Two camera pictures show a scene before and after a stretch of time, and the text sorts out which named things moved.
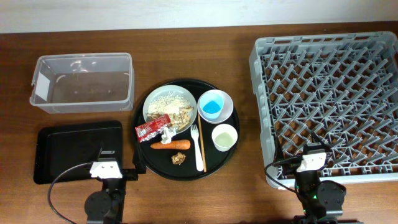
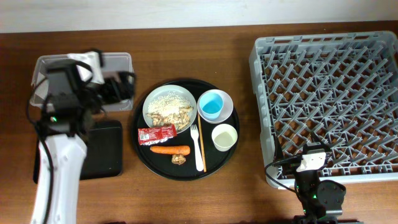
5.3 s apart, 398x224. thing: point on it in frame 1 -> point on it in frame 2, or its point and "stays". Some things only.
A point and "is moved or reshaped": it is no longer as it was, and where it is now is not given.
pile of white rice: (168, 103) stays
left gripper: (132, 175) -> (124, 86)
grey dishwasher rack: (342, 88) stays
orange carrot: (180, 145) is moved or reshaped
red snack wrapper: (147, 130) -> (152, 135)
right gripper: (279, 155) stays
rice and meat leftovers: (178, 121) stays
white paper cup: (224, 135) stays
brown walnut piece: (178, 158) stays
